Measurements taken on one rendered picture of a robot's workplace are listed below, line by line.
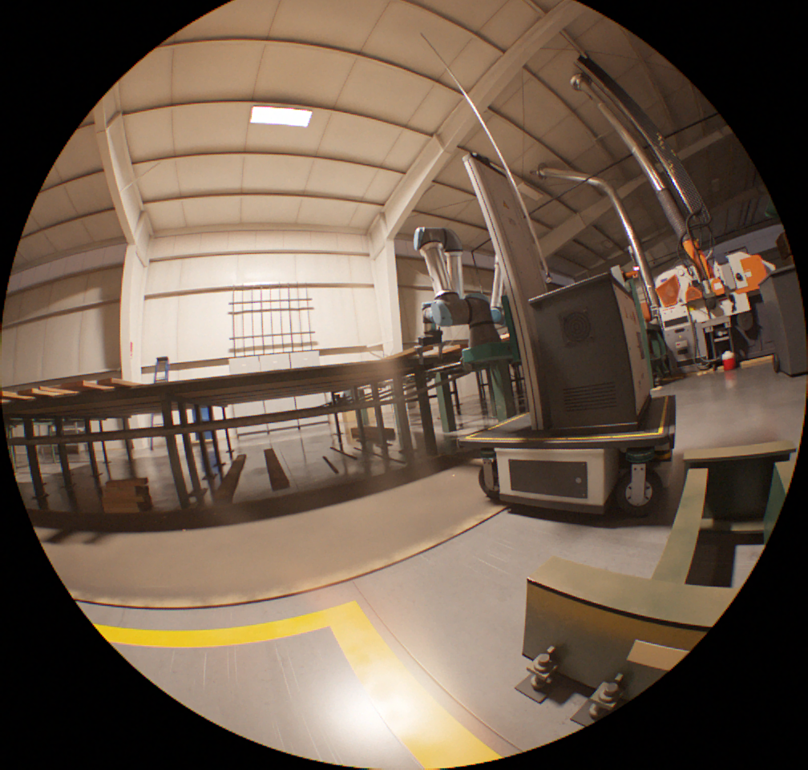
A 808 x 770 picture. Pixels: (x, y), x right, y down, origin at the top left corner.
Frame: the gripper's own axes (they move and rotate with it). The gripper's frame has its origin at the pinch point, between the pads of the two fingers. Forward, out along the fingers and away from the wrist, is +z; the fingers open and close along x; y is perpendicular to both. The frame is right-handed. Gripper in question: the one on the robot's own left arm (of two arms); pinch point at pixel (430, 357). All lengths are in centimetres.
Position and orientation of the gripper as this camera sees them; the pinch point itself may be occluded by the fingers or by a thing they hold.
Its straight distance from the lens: 158.8
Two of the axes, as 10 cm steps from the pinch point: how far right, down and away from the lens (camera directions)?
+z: 0.7, 9.4, 3.3
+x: -8.5, 2.3, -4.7
